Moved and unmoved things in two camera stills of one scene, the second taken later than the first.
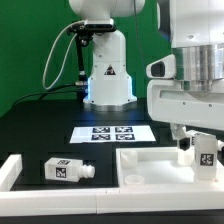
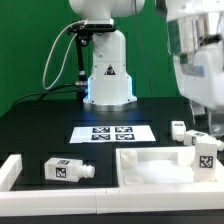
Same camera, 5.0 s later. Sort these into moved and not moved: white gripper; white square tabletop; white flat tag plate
Moved: white gripper
Not moved: white square tabletop; white flat tag plate
